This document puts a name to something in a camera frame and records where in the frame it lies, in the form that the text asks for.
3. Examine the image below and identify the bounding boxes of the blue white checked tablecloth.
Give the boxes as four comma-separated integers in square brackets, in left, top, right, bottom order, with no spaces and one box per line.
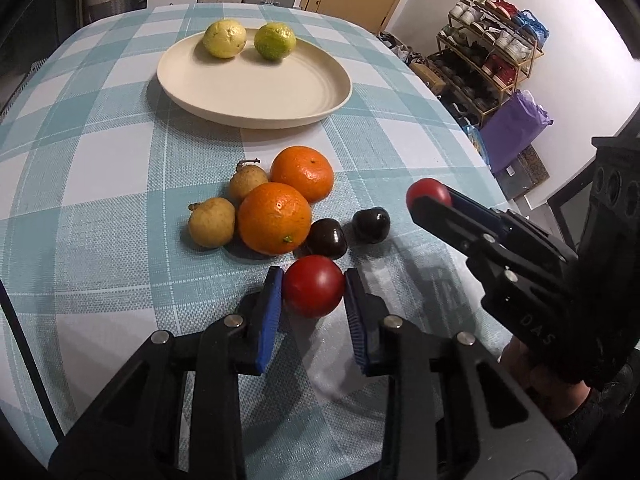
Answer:
[0,2,506,461]

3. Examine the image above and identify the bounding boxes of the gold metal shoe rack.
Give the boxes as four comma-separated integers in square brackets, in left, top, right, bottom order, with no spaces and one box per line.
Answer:
[427,0,551,128]

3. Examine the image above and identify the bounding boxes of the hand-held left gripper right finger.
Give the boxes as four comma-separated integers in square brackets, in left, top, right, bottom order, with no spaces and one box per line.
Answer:
[344,267,578,480]

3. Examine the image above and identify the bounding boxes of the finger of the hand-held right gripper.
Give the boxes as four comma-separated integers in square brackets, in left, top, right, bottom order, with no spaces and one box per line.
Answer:
[409,194,507,282]
[444,186,527,242]

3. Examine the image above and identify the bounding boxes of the brown cardboard box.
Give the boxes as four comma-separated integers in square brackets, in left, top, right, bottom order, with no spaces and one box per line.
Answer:
[410,60,448,96]

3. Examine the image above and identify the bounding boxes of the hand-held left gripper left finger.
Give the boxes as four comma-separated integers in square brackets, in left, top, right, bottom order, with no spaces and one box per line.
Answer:
[47,266,285,480]

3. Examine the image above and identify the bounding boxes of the orange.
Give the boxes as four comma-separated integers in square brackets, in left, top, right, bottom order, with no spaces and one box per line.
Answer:
[270,145,335,204]
[237,182,312,256]

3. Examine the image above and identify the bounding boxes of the scattered floor shoes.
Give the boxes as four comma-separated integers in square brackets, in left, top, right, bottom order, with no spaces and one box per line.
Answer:
[377,32,426,66]

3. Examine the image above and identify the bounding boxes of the rows of shoes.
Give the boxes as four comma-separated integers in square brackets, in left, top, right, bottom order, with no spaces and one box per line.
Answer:
[430,0,548,121]

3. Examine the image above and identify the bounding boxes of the grey box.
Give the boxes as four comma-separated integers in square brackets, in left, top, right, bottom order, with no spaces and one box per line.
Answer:
[495,147,551,201]

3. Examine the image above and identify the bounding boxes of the person's right hand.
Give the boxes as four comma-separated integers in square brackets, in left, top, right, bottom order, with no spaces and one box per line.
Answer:
[500,339,593,422]

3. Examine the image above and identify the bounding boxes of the green yellow citrus fruit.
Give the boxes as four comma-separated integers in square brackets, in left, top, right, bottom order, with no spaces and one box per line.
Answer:
[254,22,297,62]

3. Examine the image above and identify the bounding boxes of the brown longan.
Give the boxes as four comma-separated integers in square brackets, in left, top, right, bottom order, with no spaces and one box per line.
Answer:
[188,197,236,249]
[228,159,271,202]

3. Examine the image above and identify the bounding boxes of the dark purple plum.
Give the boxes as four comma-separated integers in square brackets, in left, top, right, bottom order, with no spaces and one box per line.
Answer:
[305,218,348,260]
[352,207,391,244]

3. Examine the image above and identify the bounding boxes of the person's right forearm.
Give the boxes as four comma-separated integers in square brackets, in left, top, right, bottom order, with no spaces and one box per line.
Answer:
[550,360,640,466]

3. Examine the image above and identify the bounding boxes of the cream round plate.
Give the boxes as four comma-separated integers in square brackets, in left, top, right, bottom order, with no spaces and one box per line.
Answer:
[156,24,353,130]

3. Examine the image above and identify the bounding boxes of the red tomato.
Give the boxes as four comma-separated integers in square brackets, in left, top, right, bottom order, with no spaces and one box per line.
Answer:
[282,255,346,318]
[405,178,453,212]

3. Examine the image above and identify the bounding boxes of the purple bag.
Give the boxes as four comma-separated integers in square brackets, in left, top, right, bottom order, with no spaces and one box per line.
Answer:
[480,91,553,173]

